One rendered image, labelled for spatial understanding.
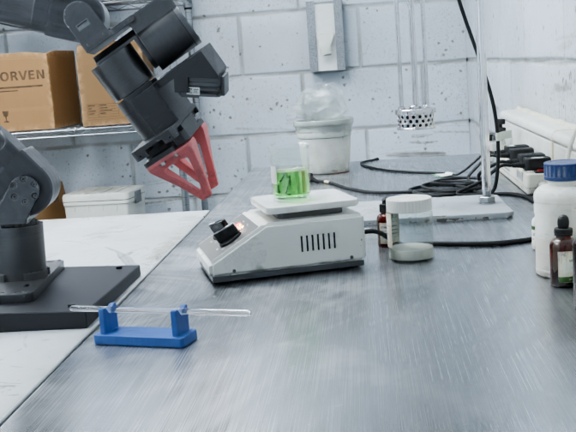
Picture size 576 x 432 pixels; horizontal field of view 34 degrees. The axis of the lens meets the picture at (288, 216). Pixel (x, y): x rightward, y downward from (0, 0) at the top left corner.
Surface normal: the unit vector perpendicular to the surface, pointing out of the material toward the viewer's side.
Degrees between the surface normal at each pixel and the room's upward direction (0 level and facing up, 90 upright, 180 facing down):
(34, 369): 0
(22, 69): 90
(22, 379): 0
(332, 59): 90
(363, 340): 0
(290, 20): 89
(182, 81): 104
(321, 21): 90
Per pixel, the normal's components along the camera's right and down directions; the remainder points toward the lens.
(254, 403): -0.07, -0.98
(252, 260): 0.22, 0.14
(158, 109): -0.17, 0.39
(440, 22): -0.07, 0.16
